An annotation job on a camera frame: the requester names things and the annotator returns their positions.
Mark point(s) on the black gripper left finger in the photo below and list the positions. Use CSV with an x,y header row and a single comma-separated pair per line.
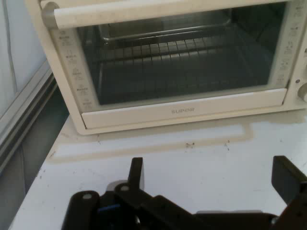
x,y
136,171

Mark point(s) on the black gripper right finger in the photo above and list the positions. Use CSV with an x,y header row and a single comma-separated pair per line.
x,y
286,179

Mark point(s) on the cream oven knob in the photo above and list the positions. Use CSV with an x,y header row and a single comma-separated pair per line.
x,y
303,93

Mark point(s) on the cream toaster oven body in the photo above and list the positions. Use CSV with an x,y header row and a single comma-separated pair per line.
x,y
297,69

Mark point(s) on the aluminium wall rail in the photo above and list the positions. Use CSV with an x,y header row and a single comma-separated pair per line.
x,y
26,100

